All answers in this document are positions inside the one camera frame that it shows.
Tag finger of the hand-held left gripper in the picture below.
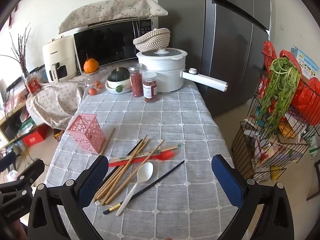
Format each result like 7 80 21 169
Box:
16 158 45 187

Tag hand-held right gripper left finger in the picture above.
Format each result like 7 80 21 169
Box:
29 155 109 240

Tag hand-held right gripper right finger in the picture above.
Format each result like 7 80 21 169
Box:
211 154 295 240

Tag pink perforated utensil holder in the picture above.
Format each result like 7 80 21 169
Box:
67 114 106 154

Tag white plastic spoon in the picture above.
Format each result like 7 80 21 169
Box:
115 162 154 216

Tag disposable chopsticks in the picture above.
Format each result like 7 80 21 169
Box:
111 144 182 162

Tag black chopstick with gold end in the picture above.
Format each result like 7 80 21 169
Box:
103 160 185 215

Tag red plastic spoon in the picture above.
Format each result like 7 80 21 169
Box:
108 150 175 167

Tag red cardboard box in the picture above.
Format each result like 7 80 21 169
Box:
22 125 54 147

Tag wooden shelf unit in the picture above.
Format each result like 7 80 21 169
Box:
0 97 33 150

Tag white small-flowered cloth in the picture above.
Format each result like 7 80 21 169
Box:
26 81 85 130

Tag grey checked tablecloth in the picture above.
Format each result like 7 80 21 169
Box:
44 84 240 240

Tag white bowl and plate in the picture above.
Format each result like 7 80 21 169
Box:
105 82 132 95

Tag clear glass jar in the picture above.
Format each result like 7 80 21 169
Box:
82 69 100 90

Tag dried branches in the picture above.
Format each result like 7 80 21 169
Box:
0 24 32 78

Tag tall jar of red berries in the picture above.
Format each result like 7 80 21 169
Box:
128 64 144 97

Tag labelled jar of red berries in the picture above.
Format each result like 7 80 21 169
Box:
142 72 158 103

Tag green squash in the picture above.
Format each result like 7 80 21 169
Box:
107 67 130 83

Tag green leafy vegetables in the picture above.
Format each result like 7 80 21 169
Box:
260 57 302 133

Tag large orange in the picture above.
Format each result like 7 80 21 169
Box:
83 54 99 73

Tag large red plastic bag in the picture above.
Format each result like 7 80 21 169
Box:
279 49 320 128

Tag white electric pot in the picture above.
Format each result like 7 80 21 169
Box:
137 55 228 93

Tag cream air fryer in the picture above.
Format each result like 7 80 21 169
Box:
42 35 78 83

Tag grey refrigerator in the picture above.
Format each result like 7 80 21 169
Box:
157 0 272 118

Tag black microwave oven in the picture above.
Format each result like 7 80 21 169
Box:
73 19 153 73

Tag small red plastic bag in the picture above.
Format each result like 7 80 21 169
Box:
262 41 278 67

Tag white pot lid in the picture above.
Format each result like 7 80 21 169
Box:
136 47 187 60

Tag printed paper box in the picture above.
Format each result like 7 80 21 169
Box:
290 45 320 79

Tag floral cover cloth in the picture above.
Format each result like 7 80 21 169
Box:
58 0 168 34

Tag black wire rack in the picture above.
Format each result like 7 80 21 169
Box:
231 52 320 183

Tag woven rope basket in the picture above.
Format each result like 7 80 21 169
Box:
133 28 171 53

